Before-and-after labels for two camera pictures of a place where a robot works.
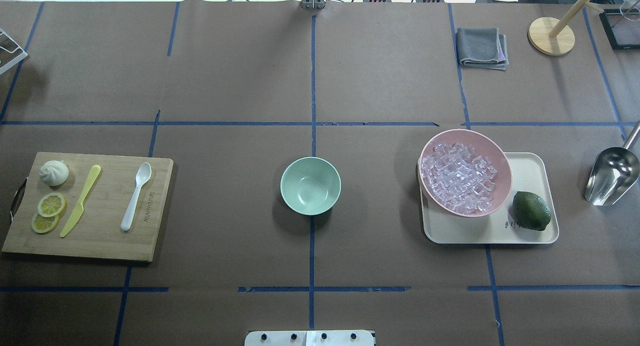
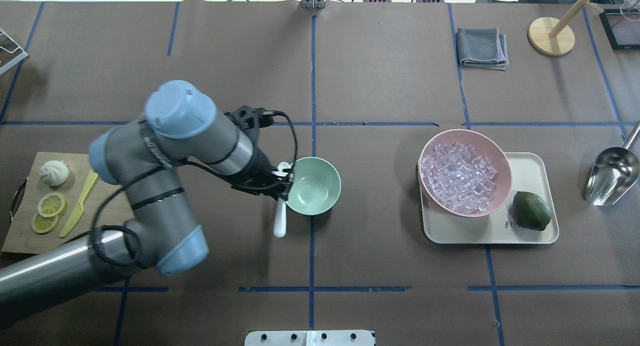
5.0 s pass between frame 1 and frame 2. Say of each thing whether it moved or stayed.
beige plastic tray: stayed
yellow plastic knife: stayed
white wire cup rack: stayed
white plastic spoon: moved
